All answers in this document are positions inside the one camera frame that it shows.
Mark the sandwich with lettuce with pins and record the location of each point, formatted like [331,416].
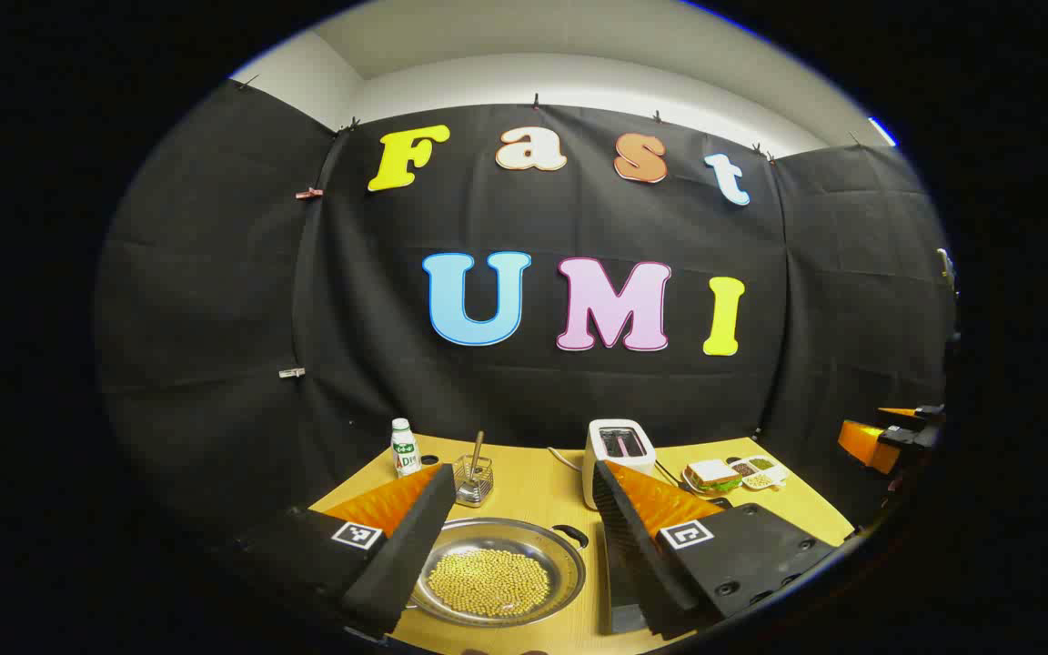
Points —
[713,473]

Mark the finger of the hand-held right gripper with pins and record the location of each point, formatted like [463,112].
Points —
[865,443]
[906,414]

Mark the white toaster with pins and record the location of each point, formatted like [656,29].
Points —
[619,441]

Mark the black induction cooktop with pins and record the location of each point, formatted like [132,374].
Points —
[626,591]

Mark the pink clip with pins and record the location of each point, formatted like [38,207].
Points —
[309,194]

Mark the black backdrop cloth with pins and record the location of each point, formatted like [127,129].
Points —
[215,273]

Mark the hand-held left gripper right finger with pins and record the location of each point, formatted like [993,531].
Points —
[633,518]

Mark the large pile of yellow soybeans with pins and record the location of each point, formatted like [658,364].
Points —
[488,582]

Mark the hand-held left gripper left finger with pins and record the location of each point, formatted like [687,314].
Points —
[415,546]

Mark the small pile of yellow soybeans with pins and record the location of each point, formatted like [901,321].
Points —
[759,479]

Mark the white drink bottle green label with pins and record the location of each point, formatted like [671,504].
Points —
[405,450]

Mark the white divided dish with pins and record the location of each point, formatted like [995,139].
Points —
[774,478]

